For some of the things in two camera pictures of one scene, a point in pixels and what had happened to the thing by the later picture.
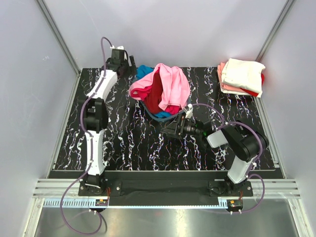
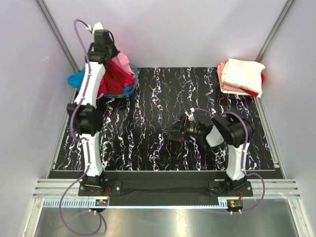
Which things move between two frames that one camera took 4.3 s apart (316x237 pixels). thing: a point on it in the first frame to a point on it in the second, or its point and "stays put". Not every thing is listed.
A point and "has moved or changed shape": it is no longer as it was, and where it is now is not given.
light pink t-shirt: [176, 89] has moved or changed shape
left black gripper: [130, 65] to [112, 50]
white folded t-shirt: [243, 74] stays put
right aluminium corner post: [274, 30] stays put
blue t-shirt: [142, 70] to [77, 80]
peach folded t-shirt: [225, 87] stays put
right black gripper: [179, 126] stays put
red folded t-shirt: [253, 93] stays put
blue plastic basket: [171, 117] to [120, 80]
